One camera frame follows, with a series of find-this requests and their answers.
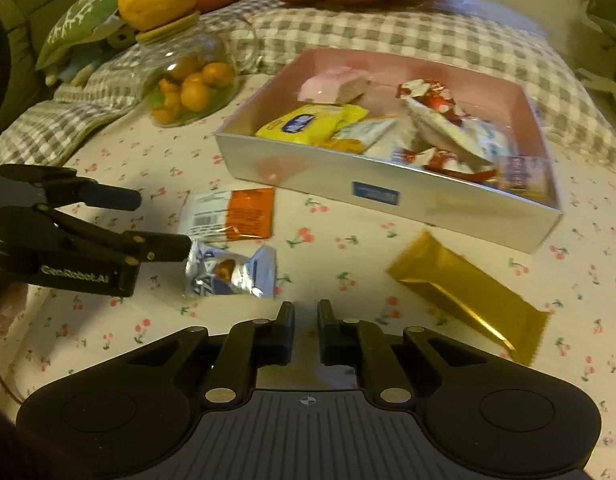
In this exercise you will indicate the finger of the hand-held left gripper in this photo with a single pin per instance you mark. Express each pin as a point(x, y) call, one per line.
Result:
point(108, 197)
point(163, 249)

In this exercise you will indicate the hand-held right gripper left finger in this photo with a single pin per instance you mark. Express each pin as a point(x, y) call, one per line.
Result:
point(286, 332)

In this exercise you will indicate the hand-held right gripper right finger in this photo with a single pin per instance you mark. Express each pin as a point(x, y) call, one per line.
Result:
point(327, 332)

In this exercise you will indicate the silver and blue snack packet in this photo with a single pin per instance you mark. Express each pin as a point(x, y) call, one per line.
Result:
point(238, 270)

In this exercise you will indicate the pink cardboard box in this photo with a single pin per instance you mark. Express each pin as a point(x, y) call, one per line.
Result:
point(313, 170)

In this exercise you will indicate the yellow snack packet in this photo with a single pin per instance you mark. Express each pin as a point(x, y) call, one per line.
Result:
point(298, 125)

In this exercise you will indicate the white and orange striped packet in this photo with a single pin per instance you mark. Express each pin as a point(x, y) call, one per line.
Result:
point(378, 135)

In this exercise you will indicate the pink snack packet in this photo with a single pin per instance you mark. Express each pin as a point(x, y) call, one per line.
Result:
point(328, 85)

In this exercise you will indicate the white and blue snack packet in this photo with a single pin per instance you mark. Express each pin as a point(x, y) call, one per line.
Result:
point(453, 135)

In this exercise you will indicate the purple and white snack packet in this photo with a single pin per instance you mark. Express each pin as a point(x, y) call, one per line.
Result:
point(523, 172)

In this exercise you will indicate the person's left forearm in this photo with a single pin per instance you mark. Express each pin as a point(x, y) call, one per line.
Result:
point(5, 322)

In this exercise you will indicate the cherry print bed sheet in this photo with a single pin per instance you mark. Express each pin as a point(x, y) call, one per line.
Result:
point(338, 260)

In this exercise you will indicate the white packet with orange panel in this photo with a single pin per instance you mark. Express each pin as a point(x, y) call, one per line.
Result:
point(248, 212)

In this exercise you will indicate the gold foil snack packet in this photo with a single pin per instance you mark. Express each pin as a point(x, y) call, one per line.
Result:
point(453, 285)

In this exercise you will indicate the pile of small oranges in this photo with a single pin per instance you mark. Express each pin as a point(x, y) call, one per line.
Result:
point(195, 92)

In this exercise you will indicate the green patterned pillow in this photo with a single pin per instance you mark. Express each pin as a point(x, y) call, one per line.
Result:
point(83, 25)

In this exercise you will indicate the glass jar with beige lid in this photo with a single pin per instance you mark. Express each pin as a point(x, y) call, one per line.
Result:
point(208, 50)

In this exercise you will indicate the grey checked blanket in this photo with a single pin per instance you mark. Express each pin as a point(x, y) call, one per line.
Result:
point(413, 35)

